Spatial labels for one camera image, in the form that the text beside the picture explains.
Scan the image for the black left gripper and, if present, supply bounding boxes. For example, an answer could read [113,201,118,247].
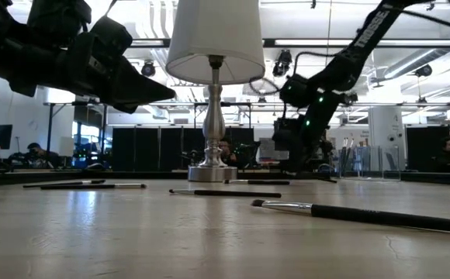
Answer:
[60,15,176,114]

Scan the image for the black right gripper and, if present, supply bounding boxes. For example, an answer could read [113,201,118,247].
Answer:
[272,115,312,174]

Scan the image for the black partition panels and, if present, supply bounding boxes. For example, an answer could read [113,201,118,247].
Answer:
[406,126,450,174]
[111,126,255,172]

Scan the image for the white board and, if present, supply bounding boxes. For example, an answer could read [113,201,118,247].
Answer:
[59,136,75,158]

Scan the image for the white shade silver table lamp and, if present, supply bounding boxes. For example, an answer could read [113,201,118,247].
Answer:
[165,0,267,183]

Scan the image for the white pillar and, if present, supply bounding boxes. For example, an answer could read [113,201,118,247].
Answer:
[368,105,407,171]

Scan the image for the clear acrylic organizer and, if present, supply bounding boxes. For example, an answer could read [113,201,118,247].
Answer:
[338,143,402,181]

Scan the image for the thin black pencil far left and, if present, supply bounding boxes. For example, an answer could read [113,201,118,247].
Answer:
[22,179,106,189]

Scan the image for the black ceiling camera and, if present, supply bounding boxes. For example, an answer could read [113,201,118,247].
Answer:
[414,64,434,78]
[140,60,157,78]
[272,49,294,78]

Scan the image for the black horizontal frame bar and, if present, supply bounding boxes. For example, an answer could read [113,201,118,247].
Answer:
[43,101,450,109]

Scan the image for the overhead light bar black frame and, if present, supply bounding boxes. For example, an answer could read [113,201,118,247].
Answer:
[130,37,450,49]

